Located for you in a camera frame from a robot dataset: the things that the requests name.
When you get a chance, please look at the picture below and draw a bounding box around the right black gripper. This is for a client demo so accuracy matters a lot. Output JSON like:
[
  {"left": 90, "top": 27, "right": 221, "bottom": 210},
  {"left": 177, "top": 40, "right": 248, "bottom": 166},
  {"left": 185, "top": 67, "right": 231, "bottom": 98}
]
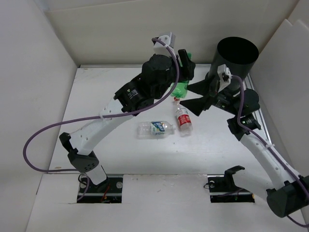
[{"left": 180, "top": 72, "right": 240, "bottom": 116}]

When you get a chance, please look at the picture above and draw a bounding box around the green plastic bottle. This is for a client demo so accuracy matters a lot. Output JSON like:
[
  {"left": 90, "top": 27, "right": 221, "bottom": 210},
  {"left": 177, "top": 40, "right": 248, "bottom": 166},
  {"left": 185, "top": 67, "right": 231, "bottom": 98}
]
[{"left": 171, "top": 52, "right": 191, "bottom": 99}]

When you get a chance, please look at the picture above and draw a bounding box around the clear bottle blue white label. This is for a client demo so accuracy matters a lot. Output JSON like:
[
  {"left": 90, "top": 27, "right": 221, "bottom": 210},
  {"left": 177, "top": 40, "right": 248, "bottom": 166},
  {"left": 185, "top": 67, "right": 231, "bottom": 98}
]
[{"left": 137, "top": 121, "right": 176, "bottom": 139}]

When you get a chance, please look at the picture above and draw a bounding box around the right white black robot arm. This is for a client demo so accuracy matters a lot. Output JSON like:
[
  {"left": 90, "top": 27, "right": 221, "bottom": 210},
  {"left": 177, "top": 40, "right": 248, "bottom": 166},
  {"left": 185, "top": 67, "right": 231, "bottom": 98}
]
[{"left": 181, "top": 76, "right": 309, "bottom": 218}]

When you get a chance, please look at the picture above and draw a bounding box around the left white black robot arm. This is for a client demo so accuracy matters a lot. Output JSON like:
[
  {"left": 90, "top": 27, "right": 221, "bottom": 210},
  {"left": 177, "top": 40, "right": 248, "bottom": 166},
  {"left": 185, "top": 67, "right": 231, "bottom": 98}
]
[{"left": 59, "top": 49, "right": 196, "bottom": 192}]

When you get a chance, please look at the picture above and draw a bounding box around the black cylindrical bin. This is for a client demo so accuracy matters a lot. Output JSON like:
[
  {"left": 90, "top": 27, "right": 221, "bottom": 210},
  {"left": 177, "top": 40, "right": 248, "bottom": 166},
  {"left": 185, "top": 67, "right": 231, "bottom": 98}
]
[{"left": 205, "top": 37, "right": 259, "bottom": 90}]

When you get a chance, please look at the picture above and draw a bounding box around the clear bottle red label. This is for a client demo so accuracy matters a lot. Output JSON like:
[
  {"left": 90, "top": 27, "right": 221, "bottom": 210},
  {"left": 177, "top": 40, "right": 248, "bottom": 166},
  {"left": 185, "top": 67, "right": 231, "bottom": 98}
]
[{"left": 173, "top": 97, "right": 193, "bottom": 137}]

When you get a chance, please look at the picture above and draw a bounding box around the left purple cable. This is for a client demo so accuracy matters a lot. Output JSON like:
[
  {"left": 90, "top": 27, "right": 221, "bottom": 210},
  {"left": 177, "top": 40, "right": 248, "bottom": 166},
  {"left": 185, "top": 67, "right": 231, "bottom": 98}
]
[{"left": 23, "top": 37, "right": 181, "bottom": 203}]

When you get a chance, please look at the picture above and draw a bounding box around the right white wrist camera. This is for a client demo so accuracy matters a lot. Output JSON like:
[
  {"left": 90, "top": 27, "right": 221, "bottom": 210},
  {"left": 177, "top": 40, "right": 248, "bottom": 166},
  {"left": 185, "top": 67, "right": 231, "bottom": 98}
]
[{"left": 217, "top": 64, "right": 232, "bottom": 92}]

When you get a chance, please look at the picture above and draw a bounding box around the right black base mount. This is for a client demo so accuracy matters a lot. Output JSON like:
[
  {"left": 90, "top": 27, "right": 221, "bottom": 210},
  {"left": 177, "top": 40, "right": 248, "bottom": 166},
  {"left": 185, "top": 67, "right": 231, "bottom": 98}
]
[{"left": 203, "top": 165, "right": 255, "bottom": 203}]

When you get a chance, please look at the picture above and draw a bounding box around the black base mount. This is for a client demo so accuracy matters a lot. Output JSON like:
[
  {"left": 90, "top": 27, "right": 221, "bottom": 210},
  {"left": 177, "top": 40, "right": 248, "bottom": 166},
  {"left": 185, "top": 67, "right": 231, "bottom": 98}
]
[
  {"left": 203, "top": 165, "right": 255, "bottom": 203},
  {"left": 77, "top": 175, "right": 124, "bottom": 203}
]

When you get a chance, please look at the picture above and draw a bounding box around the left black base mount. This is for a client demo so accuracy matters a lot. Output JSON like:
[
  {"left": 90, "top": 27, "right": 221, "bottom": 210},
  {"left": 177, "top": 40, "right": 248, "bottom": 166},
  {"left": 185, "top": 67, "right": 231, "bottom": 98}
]
[{"left": 77, "top": 175, "right": 124, "bottom": 203}]

